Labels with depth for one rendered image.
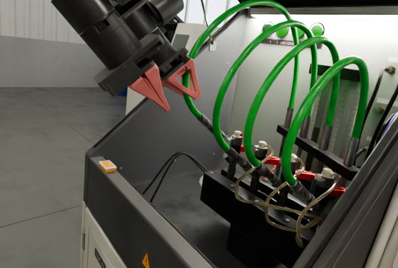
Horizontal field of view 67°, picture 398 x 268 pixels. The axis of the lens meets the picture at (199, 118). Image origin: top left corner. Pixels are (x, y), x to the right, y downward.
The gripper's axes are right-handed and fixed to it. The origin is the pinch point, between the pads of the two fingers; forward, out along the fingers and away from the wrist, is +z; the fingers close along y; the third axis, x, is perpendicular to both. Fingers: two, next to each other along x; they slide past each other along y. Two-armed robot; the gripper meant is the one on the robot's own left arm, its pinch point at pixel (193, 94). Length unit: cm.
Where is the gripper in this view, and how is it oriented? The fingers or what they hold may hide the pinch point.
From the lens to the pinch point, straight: 62.5
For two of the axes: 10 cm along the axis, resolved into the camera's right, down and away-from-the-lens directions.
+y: -3.8, -0.6, 9.2
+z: 6.0, 7.4, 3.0
